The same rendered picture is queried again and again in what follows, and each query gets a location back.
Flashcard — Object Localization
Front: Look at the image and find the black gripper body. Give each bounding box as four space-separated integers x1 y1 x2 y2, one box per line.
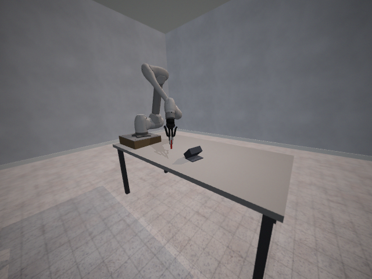
166 118 175 129

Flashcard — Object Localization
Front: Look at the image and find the grey square panel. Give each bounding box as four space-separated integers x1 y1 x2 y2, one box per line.
184 146 203 162

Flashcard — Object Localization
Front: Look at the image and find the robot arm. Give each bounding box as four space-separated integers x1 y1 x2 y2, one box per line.
131 63 182 138

